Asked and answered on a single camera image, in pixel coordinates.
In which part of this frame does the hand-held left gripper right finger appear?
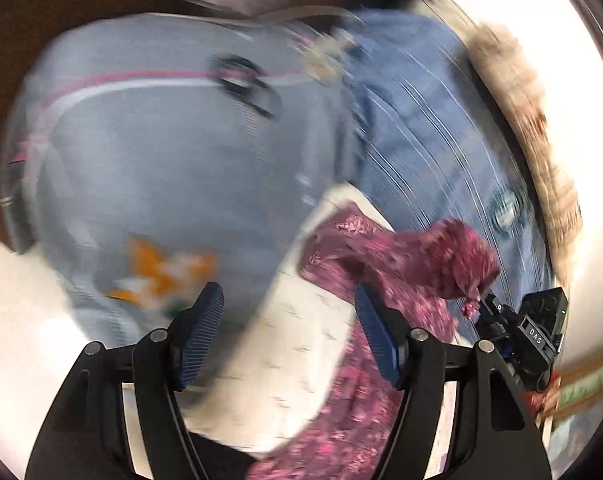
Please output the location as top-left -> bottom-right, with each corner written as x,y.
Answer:
354,281 -> 553,480

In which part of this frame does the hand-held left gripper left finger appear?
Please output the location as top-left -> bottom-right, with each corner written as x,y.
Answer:
25,281 -> 225,480

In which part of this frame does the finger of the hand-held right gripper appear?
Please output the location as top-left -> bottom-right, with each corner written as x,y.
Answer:
474,291 -> 523,358

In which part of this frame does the purple floral garment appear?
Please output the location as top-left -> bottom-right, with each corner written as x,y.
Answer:
245,212 -> 502,480

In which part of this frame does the white leaf print sheet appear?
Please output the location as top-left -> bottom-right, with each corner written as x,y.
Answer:
0,182 -> 457,480

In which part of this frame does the blue striped shirt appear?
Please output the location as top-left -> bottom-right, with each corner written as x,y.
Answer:
339,7 -> 553,348

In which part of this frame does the beige striped bolster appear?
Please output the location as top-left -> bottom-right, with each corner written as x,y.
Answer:
467,24 -> 585,277

